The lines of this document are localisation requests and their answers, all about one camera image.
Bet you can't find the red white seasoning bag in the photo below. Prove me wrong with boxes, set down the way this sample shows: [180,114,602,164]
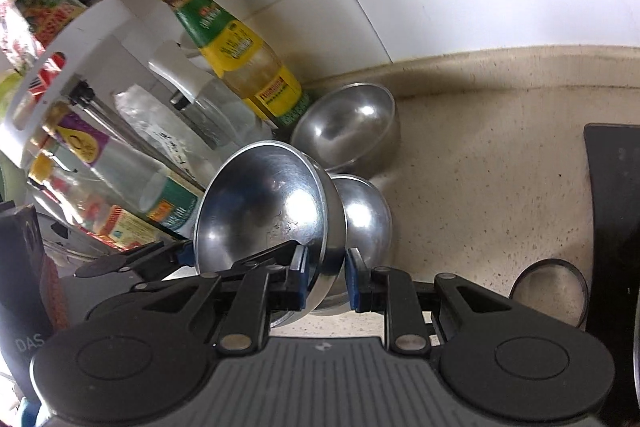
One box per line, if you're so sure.
[0,0,68,100]

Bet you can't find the medium stainless steel bowl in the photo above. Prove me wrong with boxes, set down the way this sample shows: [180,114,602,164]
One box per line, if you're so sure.
[320,174,393,315]

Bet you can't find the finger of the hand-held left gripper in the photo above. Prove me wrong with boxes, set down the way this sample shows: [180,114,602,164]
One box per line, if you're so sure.
[75,241,198,280]

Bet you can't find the white two-tier rotating rack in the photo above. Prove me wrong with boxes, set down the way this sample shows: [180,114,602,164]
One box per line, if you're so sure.
[0,0,273,258]

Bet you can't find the large stainless steel bowl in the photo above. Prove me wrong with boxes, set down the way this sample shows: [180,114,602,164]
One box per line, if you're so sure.
[194,141,347,325]

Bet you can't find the small stainless steel bowl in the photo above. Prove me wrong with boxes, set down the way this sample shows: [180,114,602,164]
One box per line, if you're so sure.
[290,82,401,172]

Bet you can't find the purple label sauce bottle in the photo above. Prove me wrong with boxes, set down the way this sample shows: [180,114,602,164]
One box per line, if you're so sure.
[42,107,206,238]

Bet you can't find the yellow cap vinegar bottle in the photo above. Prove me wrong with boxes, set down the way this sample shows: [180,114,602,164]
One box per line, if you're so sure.
[27,154,166,250]

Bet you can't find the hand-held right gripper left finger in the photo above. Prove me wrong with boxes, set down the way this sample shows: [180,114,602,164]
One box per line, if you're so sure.
[87,243,310,353]

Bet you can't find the clear glass jar black lid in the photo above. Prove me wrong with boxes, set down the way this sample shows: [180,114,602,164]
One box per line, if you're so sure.
[147,41,273,148]

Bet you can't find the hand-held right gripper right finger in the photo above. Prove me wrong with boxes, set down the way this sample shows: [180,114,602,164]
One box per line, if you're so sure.
[346,247,551,354]

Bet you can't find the round metal ring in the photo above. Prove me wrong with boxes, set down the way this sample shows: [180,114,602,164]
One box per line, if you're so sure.
[509,258,590,330]

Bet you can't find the green label sauce bottle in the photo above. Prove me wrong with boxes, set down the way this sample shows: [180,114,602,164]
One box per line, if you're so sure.
[157,0,318,130]

